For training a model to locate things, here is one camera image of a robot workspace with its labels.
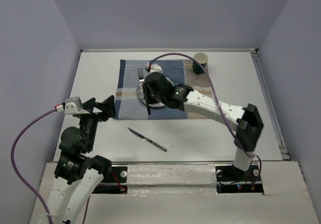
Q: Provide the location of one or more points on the blue floral plate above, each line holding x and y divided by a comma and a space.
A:
141, 97

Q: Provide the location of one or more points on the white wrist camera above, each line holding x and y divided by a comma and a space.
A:
72, 106
152, 67

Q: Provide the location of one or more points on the dark green mug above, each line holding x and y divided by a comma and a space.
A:
200, 63

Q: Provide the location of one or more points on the white table edge rail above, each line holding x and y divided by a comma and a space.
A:
251, 50

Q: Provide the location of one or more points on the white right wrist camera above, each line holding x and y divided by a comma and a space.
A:
152, 67

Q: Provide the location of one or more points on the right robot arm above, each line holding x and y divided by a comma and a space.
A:
244, 123

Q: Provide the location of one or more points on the white front cover panel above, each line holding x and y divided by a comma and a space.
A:
171, 175

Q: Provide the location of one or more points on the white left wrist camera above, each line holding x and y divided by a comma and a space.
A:
72, 106

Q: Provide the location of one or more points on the steel fork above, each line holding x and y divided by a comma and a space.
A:
141, 79

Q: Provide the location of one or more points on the blue beige plaid cloth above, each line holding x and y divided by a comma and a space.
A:
129, 107

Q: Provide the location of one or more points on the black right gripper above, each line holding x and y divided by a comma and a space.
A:
148, 95

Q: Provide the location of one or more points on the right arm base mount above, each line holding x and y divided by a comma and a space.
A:
232, 180

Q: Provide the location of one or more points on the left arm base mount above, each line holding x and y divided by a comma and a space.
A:
115, 183

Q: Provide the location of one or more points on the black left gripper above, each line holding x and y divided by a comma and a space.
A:
108, 105

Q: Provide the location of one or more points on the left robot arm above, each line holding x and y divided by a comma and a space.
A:
76, 176

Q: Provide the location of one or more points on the steel table knife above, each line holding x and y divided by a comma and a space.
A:
147, 140

